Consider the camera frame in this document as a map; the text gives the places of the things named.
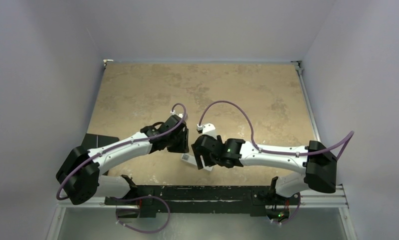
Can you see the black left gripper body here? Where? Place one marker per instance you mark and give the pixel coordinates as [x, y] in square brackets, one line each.
[177, 144]

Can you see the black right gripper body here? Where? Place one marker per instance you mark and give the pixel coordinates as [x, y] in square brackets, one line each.
[199, 153]

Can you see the white remote control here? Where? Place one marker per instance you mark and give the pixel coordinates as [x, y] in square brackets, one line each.
[191, 161]

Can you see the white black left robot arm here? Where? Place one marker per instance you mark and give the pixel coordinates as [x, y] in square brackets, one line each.
[82, 174]

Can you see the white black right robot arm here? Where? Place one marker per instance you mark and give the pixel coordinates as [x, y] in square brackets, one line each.
[313, 167]

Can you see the black mat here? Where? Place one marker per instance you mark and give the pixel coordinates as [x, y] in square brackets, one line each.
[93, 141]

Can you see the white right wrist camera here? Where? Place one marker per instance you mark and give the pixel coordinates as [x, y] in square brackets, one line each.
[207, 129]

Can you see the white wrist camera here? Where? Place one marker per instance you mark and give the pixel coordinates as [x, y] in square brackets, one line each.
[180, 115]
[207, 129]

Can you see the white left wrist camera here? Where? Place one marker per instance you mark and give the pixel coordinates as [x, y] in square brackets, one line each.
[180, 115]

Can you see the aluminium frame rail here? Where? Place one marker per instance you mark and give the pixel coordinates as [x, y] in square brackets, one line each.
[344, 211]

